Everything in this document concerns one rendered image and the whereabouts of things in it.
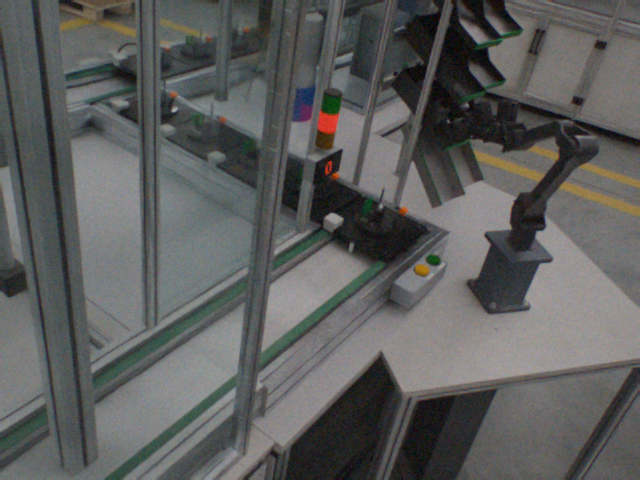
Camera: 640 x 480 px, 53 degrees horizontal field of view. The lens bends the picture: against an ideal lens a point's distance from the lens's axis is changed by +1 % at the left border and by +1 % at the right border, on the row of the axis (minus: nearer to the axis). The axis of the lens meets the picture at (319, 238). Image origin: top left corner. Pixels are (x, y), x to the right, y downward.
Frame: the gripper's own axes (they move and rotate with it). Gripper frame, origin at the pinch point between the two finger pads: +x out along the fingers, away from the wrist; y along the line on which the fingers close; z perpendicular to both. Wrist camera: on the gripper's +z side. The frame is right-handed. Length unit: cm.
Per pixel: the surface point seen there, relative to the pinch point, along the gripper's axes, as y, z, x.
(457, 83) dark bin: 2.8, 12.9, 1.4
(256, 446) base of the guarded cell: 99, -52, -30
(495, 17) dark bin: -13.3, 31.0, 2.6
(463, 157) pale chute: -18.8, -16.3, 12.1
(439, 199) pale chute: 6.8, -23.1, 0.2
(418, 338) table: 42, -49, -26
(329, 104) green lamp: 53, 12, 2
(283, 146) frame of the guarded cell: 105, 21, -49
